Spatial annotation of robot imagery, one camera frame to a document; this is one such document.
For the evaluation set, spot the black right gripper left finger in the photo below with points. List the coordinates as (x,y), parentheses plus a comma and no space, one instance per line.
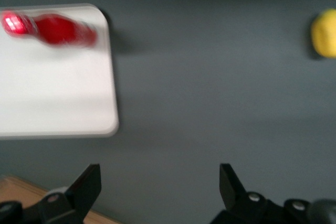
(81,195)

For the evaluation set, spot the wooden drawer cabinet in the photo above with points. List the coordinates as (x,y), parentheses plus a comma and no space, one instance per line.
(18,190)

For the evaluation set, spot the yellow lemon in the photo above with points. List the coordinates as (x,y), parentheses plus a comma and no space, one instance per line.
(325,33)

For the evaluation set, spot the red coke bottle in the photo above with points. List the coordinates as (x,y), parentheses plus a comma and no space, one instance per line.
(57,31)

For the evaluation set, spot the white rectangular tray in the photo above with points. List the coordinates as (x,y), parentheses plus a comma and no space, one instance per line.
(57,85)

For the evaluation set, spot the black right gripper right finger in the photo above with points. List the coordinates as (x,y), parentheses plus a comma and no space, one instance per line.
(233,195)

